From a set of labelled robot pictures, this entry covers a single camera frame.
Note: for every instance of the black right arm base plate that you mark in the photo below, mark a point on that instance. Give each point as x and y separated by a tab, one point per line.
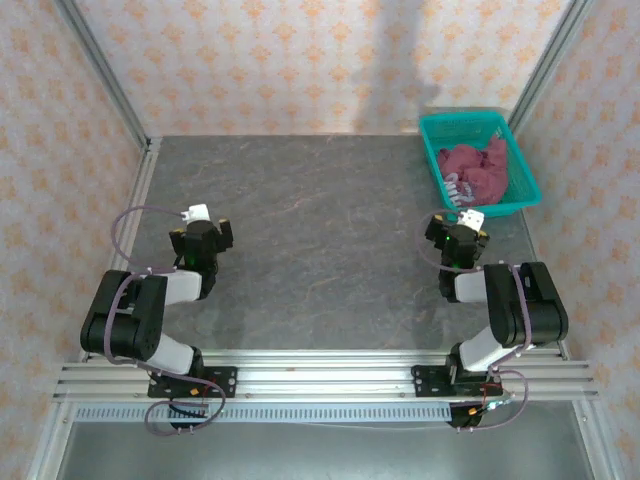
425	380

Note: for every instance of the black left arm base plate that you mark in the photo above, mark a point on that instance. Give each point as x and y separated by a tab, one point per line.
225	377

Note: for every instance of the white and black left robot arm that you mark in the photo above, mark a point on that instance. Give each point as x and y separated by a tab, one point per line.
120	320

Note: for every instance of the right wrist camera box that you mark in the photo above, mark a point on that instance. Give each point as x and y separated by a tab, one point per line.
471	219

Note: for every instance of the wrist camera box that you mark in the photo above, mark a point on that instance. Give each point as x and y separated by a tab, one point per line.
471	219
196	213

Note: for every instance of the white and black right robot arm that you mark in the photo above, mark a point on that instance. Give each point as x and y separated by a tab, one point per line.
530	310

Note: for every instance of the aluminium frame post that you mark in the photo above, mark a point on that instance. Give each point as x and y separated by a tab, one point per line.
100	65
550	60

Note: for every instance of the grey metal lower panel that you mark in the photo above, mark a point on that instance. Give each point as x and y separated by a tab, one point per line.
325	450

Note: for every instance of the teal plastic mesh basket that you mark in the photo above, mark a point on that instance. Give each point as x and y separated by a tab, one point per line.
450	125

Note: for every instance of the maroon printed t-shirt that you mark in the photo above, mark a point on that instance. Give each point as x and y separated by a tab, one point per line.
475	175

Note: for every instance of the aluminium frame leg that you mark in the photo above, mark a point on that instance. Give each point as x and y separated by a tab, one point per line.
50	445
595	445

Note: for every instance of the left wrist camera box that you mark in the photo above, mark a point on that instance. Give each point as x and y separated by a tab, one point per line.
196	213

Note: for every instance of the aluminium extrusion mounting rail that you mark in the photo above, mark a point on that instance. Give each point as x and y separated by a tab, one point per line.
325	375

